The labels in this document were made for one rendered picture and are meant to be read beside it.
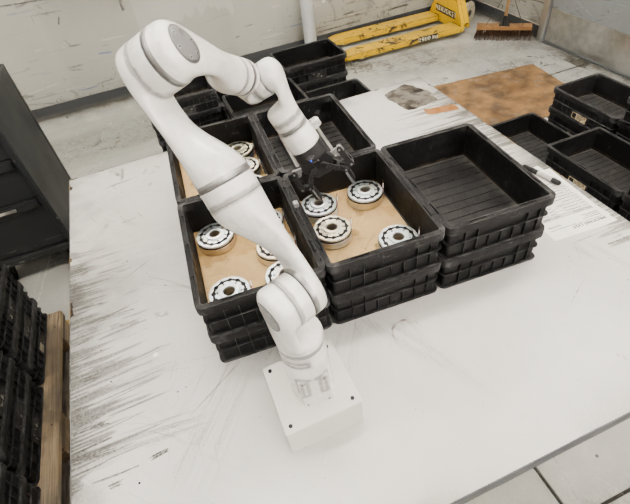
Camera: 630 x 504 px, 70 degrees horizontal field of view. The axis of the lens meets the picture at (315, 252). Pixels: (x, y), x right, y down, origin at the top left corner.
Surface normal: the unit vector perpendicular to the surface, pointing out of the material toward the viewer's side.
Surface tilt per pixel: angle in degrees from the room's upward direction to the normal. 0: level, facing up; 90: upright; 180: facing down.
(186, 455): 0
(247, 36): 90
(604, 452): 0
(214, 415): 0
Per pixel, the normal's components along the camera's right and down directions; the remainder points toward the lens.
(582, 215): -0.11, -0.70
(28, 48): 0.37, 0.63
